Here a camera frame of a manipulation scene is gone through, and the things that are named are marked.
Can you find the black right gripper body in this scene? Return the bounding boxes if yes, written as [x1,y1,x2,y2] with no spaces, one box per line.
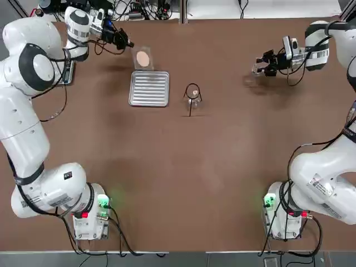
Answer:
[274,51,293,72]

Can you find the silver digital kitchen scale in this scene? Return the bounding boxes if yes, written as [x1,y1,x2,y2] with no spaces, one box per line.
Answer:
[57,60,76,85]

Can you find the black base cable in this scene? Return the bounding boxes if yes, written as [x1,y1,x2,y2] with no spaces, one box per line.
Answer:
[260,214,323,257]
[107,205,169,257]

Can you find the black wire tripod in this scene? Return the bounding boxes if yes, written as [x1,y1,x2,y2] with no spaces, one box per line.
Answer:
[182,82,204,117]

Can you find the ribbed metal tray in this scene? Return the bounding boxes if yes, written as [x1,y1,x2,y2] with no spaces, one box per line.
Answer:
[128,70,170,107]

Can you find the black equipment box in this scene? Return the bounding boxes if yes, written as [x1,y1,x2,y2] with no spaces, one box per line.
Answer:
[41,0,67,13]

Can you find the black left base cable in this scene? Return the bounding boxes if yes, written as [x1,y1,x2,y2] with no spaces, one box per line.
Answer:
[107,205,169,257]

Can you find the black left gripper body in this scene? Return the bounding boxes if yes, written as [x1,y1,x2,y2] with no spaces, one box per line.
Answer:
[100,25,120,45]

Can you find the aluminium frame post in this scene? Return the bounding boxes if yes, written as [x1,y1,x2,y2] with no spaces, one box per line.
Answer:
[179,0,187,24]

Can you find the small glass beaker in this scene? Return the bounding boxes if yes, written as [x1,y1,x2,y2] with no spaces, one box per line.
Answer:
[251,62,268,76]

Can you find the black right base cable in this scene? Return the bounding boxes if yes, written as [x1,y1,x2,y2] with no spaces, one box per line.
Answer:
[260,214,323,257]

